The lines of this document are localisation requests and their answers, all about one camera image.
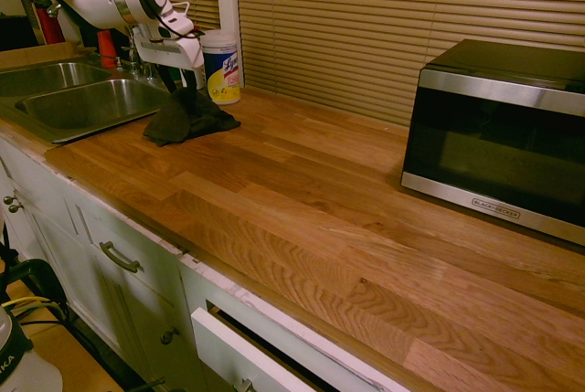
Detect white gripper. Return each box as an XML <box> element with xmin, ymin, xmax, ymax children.
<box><xmin>132</xmin><ymin>21</ymin><xmax>206</xmax><ymax>94</ymax></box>

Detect dark grey cloth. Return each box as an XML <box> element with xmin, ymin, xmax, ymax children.
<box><xmin>143</xmin><ymin>86</ymin><xmax>242</xmax><ymax>148</ymax></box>

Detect Lysol wipes canister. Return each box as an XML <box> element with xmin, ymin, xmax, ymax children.
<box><xmin>200</xmin><ymin>28</ymin><xmax>242</xmax><ymax>107</ymax></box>

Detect chrome sink faucet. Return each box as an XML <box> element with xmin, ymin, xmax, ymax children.
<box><xmin>114</xmin><ymin>26</ymin><xmax>155</xmax><ymax>81</ymax></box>

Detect red bottle behind sink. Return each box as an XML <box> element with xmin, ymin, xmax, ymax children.
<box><xmin>96</xmin><ymin>29</ymin><xmax>117</xmax><ymax>69</ymax></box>

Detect stainless steel sink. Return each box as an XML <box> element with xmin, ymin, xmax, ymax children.
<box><xmin>0</xmin><ymin>61</ymin><xmax>171</xmax><ymax>144</ymax></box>

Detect red fire extinguisher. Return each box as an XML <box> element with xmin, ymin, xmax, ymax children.
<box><xmin>29</xmin><ymin>0</ymin><xmax>66</xmax><ymax>46</ymax></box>

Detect white kitchen cabinet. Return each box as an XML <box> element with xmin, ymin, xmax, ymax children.
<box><xmin>0</xmin><ymin>129</ymin><xmax>403</xmax><ymax>392</ymax></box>

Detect wide tan window blind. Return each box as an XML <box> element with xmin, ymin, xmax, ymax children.
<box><xmin>235</xmin><ymin>0</ymin><xmax>585</xmax><ymax>128</ymax></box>

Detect open white drawer front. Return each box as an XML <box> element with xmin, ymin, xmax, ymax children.
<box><xmin>190</xmin><ymin>307</ymin><xmax>324</xmax><ymax>392</ymax></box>

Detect black steel microwave oven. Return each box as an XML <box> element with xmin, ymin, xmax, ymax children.
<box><xmin>400</xmin><ymin>38</ymin><xmax>585</xmax><ymax>247</ymax></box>

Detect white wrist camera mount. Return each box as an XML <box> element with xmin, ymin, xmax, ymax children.
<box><xmin>156</xmin><ymin>0</ymin><xmax>197</xmax><ymax>40</ymax></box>

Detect metal drawer pull handle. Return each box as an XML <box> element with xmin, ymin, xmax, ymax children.
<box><xmin>99</xmin><ymin>240</ymin><xmax>142</xmax><ymax>273</ymax></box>

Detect black metal cart frame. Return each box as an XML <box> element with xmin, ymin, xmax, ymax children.
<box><xmin>0</xmin><ymin>258</ymin><xmax>70</xmax><ymax>324</ymax></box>

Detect yellow cable bundle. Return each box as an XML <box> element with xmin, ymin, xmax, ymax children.
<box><xmin>0</xmin><ymin>295</ymin><xmax>61</xmax><ymax>316</ymax></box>

